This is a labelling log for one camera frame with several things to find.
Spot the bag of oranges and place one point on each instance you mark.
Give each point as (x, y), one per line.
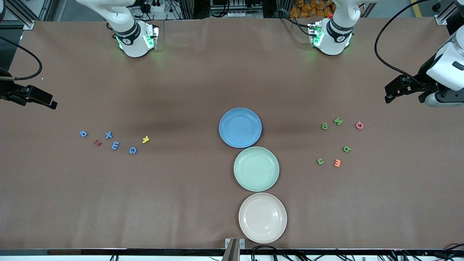
(311, 7)

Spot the orange foam letter E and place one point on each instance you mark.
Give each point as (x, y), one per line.
(338, 163)

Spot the grey metal camera bracket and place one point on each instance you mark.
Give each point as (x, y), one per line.
(232, 250)

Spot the blue foam letter X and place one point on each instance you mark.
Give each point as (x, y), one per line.
(108, 135)

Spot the blue round plate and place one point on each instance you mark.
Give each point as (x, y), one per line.
(240, 127)

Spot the aluminium frame post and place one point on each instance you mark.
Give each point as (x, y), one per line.
(21, 14)
(451, 10)

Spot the black table edge rail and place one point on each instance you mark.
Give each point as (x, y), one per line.
(108, 251)

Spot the dark metal equipment rack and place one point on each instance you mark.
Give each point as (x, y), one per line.
(235, 13)

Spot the green round plate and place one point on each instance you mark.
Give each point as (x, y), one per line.
(256, 169)

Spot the green foam letter P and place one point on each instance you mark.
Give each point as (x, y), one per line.
(347, 149)

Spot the white power strip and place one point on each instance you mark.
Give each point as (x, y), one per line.
(156, 6)

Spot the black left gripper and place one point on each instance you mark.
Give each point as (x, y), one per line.
(422, 83)

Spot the green foam letter N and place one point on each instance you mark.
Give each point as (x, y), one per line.
(338, 121)

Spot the beige round plate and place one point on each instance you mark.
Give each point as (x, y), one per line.
(262, 218)

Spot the yellow foam letter Y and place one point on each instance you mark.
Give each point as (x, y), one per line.
(145, 139)

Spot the blue foam letter G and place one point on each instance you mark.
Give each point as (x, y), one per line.
(129, 150)

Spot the green foam letter J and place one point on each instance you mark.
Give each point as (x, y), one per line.
(320, 162)

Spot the blue foam letter E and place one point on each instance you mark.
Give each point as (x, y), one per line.
(115, 145)

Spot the blue round-holed foam letter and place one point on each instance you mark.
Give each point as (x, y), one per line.
(83, 134)

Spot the green foam letter B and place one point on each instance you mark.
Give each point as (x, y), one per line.
(322, 126)

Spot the pink foam letter Q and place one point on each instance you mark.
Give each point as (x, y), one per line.
(356, 125)

